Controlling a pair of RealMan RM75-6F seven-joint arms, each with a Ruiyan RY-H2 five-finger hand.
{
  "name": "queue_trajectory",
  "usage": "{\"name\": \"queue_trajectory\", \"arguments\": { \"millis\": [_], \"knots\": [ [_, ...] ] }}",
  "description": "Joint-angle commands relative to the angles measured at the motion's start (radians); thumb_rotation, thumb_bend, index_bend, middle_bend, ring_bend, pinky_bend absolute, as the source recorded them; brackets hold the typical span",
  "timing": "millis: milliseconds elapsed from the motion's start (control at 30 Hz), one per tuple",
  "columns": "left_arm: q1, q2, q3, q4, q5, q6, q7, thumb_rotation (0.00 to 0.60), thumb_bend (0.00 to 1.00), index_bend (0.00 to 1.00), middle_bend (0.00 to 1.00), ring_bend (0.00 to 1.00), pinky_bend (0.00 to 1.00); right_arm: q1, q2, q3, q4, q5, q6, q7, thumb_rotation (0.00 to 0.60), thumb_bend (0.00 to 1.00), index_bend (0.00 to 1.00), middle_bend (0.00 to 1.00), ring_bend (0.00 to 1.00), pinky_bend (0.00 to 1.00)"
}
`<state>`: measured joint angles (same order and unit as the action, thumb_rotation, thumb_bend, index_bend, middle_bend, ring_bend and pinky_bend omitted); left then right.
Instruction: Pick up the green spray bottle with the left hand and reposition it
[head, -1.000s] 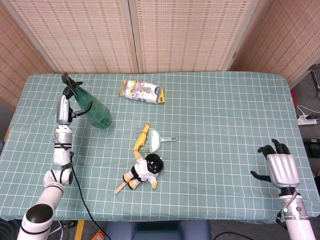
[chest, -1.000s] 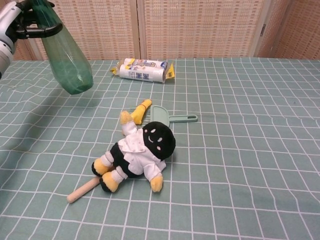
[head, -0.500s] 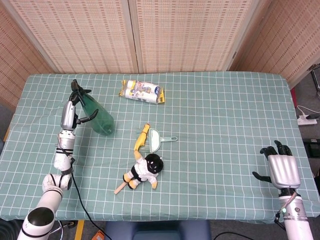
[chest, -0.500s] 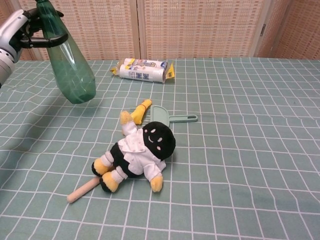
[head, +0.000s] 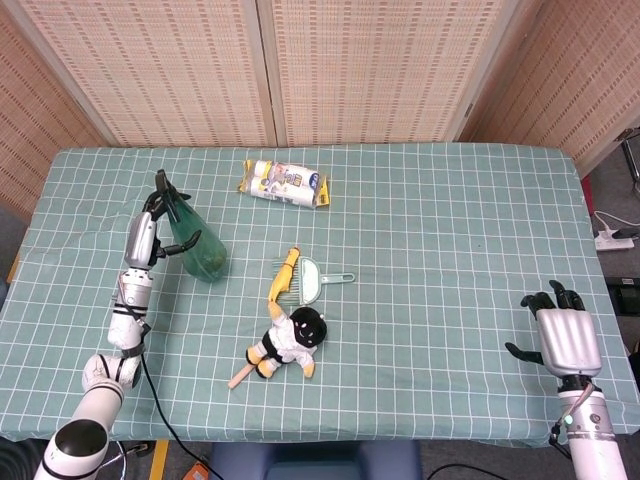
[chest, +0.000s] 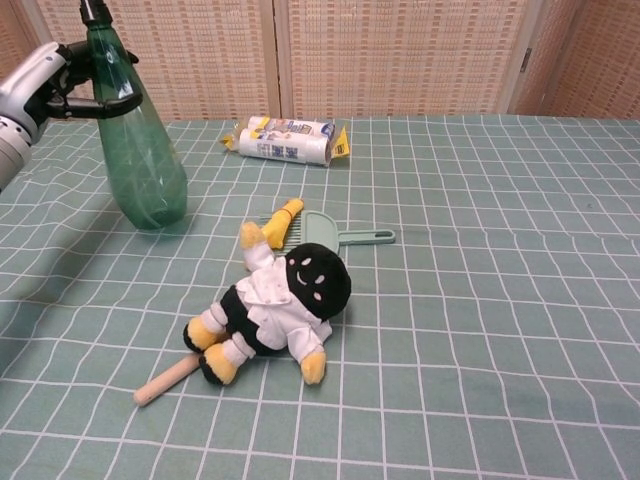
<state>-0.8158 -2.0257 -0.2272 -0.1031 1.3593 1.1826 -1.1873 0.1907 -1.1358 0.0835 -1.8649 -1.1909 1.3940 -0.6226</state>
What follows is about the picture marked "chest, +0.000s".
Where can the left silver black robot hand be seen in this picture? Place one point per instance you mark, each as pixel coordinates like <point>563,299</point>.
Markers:
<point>27,85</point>

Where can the green transparent spray bottle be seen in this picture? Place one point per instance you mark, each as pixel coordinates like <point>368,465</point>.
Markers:
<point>140,165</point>

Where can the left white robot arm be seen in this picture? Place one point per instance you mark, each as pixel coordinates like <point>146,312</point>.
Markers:
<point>10,155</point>

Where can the pack of white bag rolls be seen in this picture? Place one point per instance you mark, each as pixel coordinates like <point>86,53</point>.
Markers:
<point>285,147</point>

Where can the wooden stick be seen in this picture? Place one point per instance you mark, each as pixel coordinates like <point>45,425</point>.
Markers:
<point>160,384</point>

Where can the light green comb scoop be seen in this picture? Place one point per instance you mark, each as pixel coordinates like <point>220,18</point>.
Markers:
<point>322,227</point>

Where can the black plush doll white coat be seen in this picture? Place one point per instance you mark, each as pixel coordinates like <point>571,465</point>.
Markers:
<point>300,285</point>

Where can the bamboo folding screen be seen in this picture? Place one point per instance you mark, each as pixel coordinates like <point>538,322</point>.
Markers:
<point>390,55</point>

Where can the green checked tablecloth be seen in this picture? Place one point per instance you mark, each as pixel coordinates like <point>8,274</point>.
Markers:
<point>475,300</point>

